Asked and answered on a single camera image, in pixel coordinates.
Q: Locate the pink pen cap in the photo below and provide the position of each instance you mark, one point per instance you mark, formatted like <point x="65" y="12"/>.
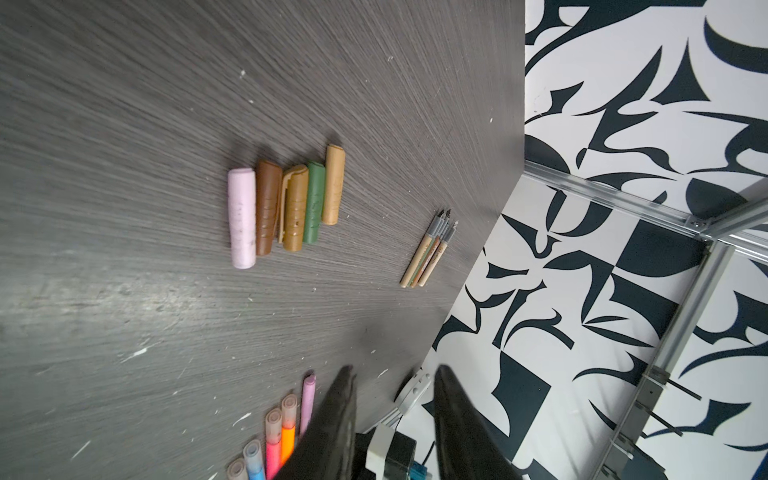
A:
<point x="241" y="211"/>

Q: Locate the orange marker pen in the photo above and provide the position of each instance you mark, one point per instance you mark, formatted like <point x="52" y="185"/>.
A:
<point x="289" y="411"/>

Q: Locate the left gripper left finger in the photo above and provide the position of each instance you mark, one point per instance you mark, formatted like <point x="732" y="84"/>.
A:
<point x="326" y="450"/>

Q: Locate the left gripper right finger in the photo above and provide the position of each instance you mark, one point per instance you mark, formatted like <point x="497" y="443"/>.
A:
<point x="465" y="450"/>

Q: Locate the brown pen cap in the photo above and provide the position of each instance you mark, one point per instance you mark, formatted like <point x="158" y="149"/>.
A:
<point x="269" y="180"/>

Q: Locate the aluminium frame crossbar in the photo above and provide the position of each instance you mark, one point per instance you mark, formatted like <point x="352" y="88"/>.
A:
<point x="607" y="196"/>

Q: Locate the dark tan pen cap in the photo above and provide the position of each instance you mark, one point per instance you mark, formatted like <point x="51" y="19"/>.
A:
<point x="292" y="212"/>

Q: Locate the pink cream marker pen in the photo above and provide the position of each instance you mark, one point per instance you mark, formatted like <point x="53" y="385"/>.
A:
<point x="437" y="253"/>

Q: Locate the green pen cap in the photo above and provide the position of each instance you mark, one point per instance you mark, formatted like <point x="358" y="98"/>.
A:
<point x="315" y="201"/>

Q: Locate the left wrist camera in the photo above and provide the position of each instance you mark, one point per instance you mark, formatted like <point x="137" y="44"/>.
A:
<point x="387" y="454"/>

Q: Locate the red marker pen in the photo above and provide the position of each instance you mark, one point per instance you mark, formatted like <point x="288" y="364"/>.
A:
<point x="273" y="435"/>

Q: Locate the tan pen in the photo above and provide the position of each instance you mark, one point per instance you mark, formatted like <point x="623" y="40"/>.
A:
<point x="421" y="250"/>

